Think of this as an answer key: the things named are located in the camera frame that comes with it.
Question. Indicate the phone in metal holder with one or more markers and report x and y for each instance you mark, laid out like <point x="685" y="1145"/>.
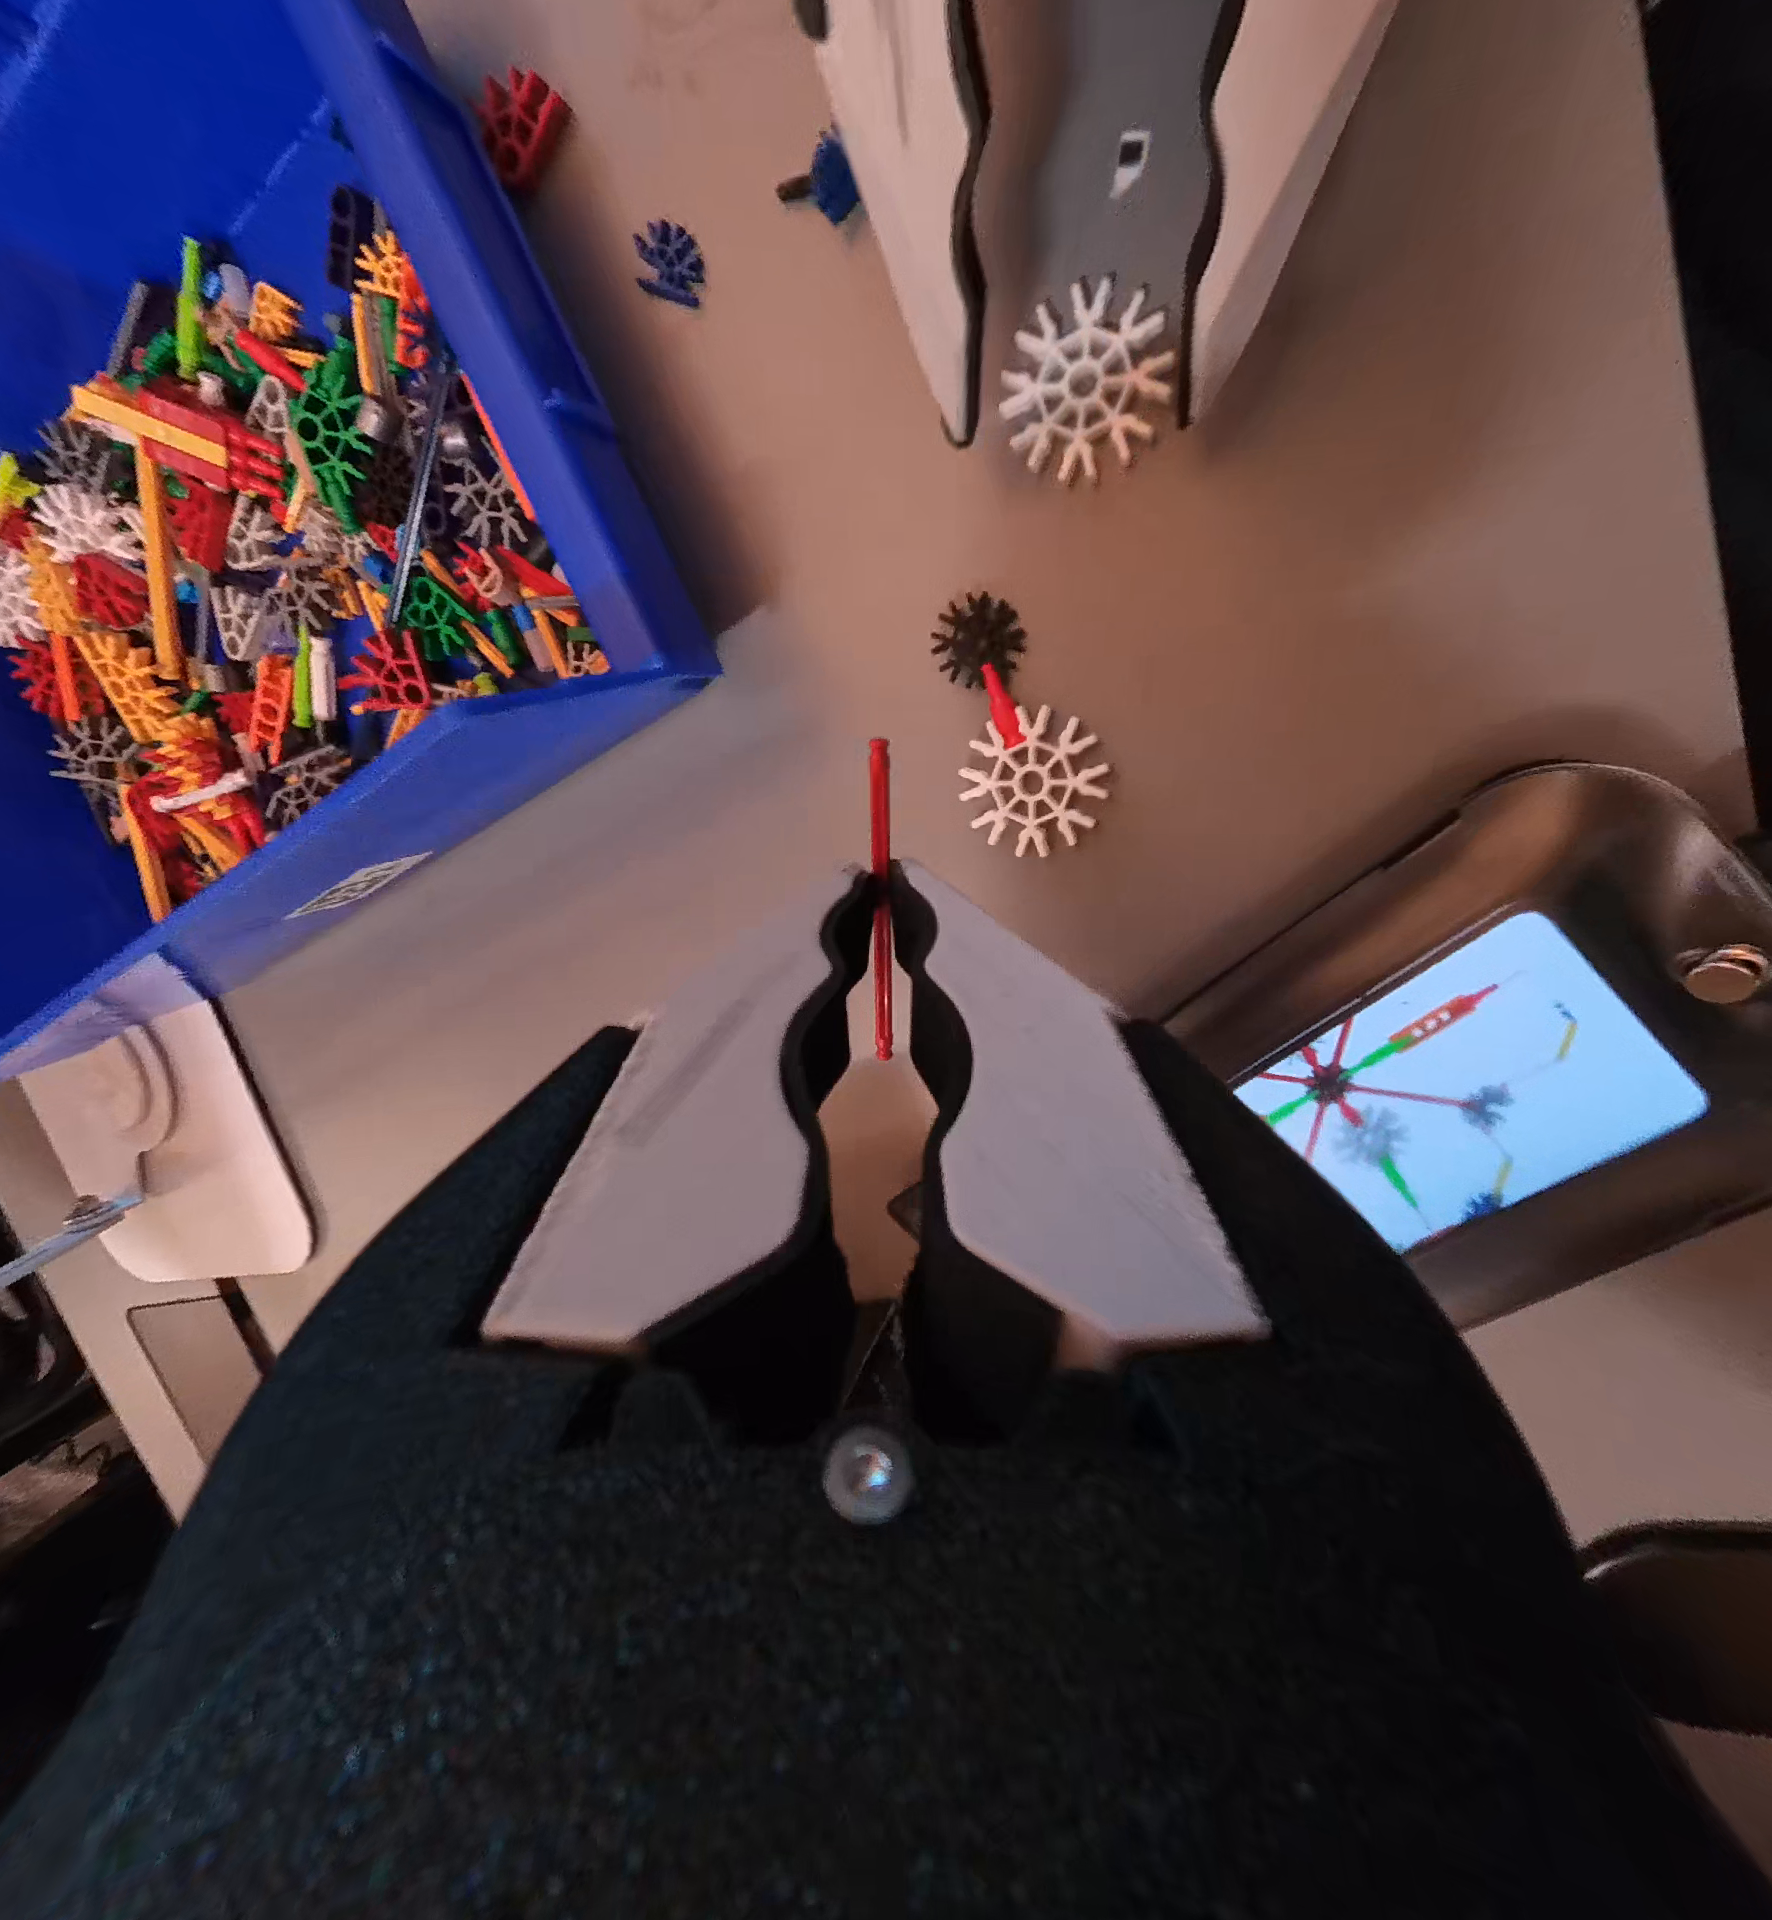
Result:
<point x="1577" y="841"/>

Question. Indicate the white plastic mount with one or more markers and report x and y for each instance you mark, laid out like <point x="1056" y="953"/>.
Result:
<point x="211" y="1156"/>

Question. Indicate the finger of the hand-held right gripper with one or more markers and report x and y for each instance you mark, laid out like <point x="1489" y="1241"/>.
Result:
<point x="1299" y="149"/>
<point x="901" y="180"/>

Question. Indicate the red toy connector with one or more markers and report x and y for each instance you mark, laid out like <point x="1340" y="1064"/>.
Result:
<point x="523" y="128"/>

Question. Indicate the long red toy rod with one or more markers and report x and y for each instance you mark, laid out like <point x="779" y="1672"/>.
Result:
<point x="881" y="794"/>

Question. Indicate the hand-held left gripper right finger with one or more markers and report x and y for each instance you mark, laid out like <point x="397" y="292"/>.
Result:
<point x="1081" y="1156"/>

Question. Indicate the pile of colourful toy pieces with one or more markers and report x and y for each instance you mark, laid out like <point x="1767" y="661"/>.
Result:
<point x="228" y="494"/>

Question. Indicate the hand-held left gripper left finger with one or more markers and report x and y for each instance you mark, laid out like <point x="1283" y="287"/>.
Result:
<point x="645" y="1171"/>

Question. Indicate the silver holder bolt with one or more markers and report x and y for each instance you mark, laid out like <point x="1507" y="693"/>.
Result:
<point x="1726" y="972"/>

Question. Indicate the dark blue toy connector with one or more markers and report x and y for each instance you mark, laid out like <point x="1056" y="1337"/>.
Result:
<point x="673" y="269"/>

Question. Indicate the black toy connector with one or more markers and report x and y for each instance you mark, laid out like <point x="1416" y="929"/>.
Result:
<point x="976" y="637"/>

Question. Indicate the grey metal strip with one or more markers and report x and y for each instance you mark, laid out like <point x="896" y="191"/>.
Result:
<point x="0" y="1282"/>

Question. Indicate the blue plastic bin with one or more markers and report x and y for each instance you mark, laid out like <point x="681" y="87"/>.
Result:
<point x="525" y="811"/>

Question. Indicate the blue toy piece with rod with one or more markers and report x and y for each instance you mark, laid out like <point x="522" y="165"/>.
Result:
<point x="831" y="178"/>

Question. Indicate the short red toy rod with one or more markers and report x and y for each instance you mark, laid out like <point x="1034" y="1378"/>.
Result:
<point x="998" y="704"/>

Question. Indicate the white snowflake toy connector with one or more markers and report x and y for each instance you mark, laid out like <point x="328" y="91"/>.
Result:
<point x="1015" y="775"/>
<point x="1069" y="376"/>

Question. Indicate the small white table sticker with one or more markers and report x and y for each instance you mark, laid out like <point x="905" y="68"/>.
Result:
<point x="1130" y="162"/>

